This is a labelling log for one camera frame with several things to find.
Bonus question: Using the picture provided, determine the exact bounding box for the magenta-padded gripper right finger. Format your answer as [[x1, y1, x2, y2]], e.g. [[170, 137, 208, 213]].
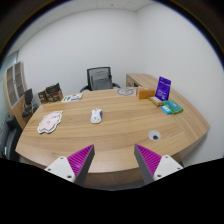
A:
[[134, 144, 184, 185]]

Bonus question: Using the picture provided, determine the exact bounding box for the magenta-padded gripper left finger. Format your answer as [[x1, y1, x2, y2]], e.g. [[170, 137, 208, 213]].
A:
[[44, 144, 96, 187]]

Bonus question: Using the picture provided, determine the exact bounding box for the white blue yellow computer mouse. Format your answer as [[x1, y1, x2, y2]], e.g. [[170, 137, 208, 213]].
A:
[[90, 108, 103, 125]]

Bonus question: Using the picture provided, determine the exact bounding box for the pink animal-shaped mouse pad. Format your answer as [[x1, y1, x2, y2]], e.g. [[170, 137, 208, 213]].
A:
[[37, 110, 64, 135]]

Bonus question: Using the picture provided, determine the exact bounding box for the small blue box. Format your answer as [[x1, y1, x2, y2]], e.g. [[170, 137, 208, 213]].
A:
[[160, 105, 173, 115]]

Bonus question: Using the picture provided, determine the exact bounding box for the green flat box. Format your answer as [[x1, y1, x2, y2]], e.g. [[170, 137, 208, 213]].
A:
[[162, 99, 184, 115]]

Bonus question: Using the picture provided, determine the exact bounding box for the small tan box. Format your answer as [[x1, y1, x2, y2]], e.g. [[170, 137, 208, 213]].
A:
[[148, 95, 164, 107]]

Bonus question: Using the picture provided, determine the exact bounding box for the white green purple printed sheet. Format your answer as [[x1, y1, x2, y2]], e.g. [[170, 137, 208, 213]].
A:
[[61, 93, 84, 103]]

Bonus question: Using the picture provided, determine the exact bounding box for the orange box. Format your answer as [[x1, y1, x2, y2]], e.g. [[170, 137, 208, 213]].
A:
[[137, 87, 156, 100]]

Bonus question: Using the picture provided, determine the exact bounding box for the wide brown cardboard box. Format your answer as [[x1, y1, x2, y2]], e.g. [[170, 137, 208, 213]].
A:
[[45, 89, 64, 103]]

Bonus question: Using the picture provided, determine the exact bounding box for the dark padded office chair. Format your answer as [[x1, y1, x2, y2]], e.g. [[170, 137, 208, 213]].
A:
[[0, 114, 23, 161]]

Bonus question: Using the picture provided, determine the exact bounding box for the white sheet with grey circle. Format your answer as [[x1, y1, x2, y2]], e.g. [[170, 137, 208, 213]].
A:
[[116, 87, 138, 97]]

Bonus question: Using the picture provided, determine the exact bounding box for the purple upright card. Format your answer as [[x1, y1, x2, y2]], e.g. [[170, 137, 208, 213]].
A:
[[154, 76, 172, 102]]

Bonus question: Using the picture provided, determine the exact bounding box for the narrow brown cardboard box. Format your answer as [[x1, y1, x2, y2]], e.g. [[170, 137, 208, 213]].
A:
[[37, 89, 48, 105]]

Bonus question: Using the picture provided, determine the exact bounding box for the black cardboard box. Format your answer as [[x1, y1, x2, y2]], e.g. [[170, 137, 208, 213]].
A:
[[45, 82, 62, 95]]

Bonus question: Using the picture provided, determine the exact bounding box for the wooden side desk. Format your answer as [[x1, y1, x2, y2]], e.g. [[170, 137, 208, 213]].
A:
[[125, 73, 159, 89]]

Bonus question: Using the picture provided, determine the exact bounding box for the small black chair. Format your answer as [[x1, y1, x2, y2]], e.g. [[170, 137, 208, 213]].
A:
[[21, 88, 39, 118]]

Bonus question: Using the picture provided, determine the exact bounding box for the black mesh office chair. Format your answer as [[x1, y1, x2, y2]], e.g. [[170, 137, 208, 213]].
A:
[[79, 66, 122, 93]]

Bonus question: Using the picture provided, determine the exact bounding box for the grey backpack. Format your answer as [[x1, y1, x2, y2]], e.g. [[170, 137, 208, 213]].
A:
[[90, 70, 111, 90]]

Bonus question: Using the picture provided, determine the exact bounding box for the wooden shelf unit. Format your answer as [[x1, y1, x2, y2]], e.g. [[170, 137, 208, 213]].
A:
[[2, 60, 29, 129]]

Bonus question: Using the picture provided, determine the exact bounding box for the grey round cable grommet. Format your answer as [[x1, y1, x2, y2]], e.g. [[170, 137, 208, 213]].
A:
[[148, 130, 162, 141]]

